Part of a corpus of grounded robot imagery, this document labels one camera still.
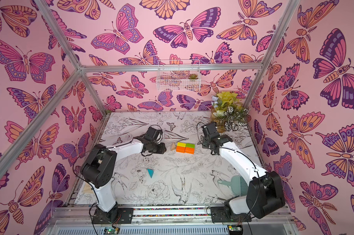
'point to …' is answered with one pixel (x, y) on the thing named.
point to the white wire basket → (178, 81)
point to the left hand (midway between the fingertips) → (166, 148)
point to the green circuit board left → (111, 230)
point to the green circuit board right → (234, 228)
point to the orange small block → (180, 149)
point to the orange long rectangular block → (189, 150)
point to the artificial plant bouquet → (229, 110)
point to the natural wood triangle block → (173, 146)
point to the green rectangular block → (191, 146)
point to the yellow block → (181, 144)
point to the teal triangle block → (151, 172)
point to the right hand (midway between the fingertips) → (211, 140)
